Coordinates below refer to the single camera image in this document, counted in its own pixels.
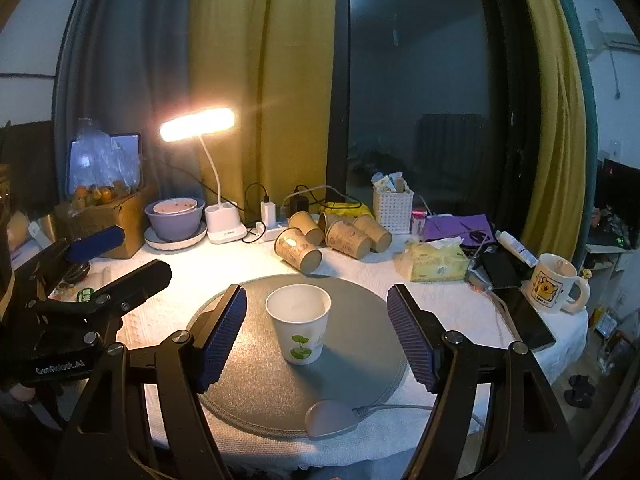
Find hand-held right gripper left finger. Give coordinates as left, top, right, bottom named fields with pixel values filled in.
left=52, top=284, right=249, bottom=480

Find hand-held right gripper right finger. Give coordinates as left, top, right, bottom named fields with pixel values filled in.
left=386, top=283, right=583, bottom=480

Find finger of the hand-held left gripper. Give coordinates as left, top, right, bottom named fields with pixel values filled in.
left=64, top=226, right=126, bottom=266
left=82, top=259, right=174, bottom=320

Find white paper cup green print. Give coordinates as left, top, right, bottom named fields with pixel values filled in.
left=265, top=284, right=332, bottom=366

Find brown paper cup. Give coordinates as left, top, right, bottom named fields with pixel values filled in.
left=353, top=214, right=394, bottom=253
left=325, top=220, right=374, bottom=260
left=318, top=211, right=342, bottom=247
left=273, top=228, right=323, bottom=274
left=287, top=211, right=325, bottom=246

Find cardboard box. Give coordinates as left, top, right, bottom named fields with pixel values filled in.
left=54, top=185, right=157, bottom=260

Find white plate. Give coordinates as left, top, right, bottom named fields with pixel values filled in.
left=144, top=220, right=208, bottom=252

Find purple bowl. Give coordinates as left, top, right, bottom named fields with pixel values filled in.
left=145, top=199, right=207, bottom=242

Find grey round mat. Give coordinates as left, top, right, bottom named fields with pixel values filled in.
left=185, top=274, right=410, bottom=442

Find yellow tissue pack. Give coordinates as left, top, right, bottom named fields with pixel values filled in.
left=395, top=238, right=471, bottom=282

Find clear plastic bag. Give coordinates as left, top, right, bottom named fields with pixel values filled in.
left=66, top=118, right=144, bottom=197

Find pink small bowl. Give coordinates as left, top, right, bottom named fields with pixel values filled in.
left=152, top=199, right=199, bottom=216

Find white desk lamp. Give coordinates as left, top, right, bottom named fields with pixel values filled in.
left=159, top=106, right=249, bottom=245

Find black power bank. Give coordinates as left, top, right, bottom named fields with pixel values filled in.
left=479, top=250, right=522, bottom=291

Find black phone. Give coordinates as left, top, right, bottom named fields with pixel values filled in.
left=492, top=286, right=557, bottom=352

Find white power strip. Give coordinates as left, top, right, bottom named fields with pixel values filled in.
left=244, top=219, right=292, bottom=244

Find purple cloth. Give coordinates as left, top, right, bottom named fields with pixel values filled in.
left=422, top=214, right=494, bottom=249

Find white plastic basket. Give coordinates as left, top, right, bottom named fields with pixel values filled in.
left=372, top=172, right=415, bottom=235

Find white tube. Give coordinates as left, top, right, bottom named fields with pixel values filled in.
left=494, top=230, right=539, bottom=267

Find yellow packet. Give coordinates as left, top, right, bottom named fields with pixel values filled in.
left=320, top=201, right=375, bottom=221

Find white mug yellow bear print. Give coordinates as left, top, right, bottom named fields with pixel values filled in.
left=521, top=253, right=591, bottom=315

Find black slippers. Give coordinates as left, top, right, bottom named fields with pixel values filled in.
left=564, top=374, right=597, bottom=407

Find teal curtain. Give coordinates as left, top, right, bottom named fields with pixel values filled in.
left=52, top=0, right=201, bottom=206

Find yellow curtain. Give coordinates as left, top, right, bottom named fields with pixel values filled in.
left=510, top=0, right=588, bottom=261
left=187, top=0, right=337, bottom=226

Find black monitor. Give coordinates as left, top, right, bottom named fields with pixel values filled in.
left=596, top=158, right=640, bottom=251

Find grey mouse cable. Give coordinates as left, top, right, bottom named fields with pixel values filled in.
left=356, top=402, right=442, bottom=417

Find black window frame post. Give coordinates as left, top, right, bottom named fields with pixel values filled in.
left=324, top=0, right=352, bottom=196

